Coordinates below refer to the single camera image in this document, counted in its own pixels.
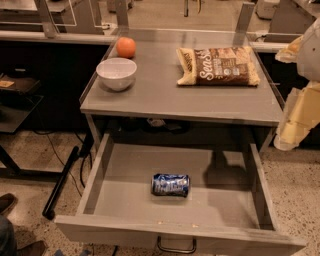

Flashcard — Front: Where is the black side table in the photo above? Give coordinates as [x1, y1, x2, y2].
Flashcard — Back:
[0, 87, 62, 182]

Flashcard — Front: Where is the white ceramic bowl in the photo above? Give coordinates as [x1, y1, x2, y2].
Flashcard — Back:
[96, 57, 137, 91]

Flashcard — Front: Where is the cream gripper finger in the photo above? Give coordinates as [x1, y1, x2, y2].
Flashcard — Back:
[273, 81, 320, 151]
[275, 36, 304, 63]

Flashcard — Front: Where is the blue pepsi can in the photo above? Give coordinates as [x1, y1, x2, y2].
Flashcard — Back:
[151, 174, 190, 197]

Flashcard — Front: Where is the black floor cable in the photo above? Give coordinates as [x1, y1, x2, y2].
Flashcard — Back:
[31, 129, 94, 198]

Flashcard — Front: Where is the black table leg bar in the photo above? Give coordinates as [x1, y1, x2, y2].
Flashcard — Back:
[42, 146, 79, 220]

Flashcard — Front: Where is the grey open top drawer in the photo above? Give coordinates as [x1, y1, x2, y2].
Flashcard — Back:
[55, 135, 306, 256]

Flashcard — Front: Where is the orange fruit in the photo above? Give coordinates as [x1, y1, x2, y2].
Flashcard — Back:
[116, 37, 136, 58]

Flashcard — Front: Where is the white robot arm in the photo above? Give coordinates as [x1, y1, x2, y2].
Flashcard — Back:
[273, 18, 320, 151]

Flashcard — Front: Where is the brown snack chip bag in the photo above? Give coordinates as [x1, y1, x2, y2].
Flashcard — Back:
[176, 46, 260, 86]

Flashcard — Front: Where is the grey counter cabinet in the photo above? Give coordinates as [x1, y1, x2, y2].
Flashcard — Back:
[81, 29, 282, 149]

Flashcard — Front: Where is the metal drawer handle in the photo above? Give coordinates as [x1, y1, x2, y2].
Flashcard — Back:
[156, 236, 197, 255]

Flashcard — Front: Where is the brown shoe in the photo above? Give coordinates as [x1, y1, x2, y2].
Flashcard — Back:
[0, 193, 17, 215]

